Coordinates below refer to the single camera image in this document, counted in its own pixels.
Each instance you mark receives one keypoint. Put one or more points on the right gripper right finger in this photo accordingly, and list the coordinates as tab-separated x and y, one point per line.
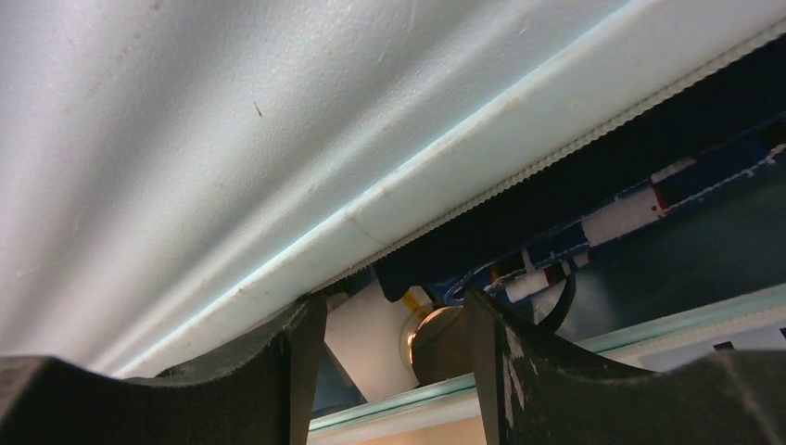
534	387

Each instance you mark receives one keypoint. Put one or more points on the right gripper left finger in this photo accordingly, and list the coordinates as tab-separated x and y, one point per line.
256	389

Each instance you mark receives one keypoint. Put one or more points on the gold round jar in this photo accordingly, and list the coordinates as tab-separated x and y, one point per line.
434	345

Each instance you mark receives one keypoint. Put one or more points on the white square box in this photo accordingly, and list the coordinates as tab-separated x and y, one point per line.
370	337

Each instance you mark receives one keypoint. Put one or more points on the blue white patterned garment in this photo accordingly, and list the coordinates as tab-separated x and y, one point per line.
552	258

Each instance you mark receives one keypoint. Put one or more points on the light blue suitcase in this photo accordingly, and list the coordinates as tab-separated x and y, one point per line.
175	174

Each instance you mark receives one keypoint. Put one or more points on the navy blue garment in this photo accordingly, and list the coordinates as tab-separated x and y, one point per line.
728	102

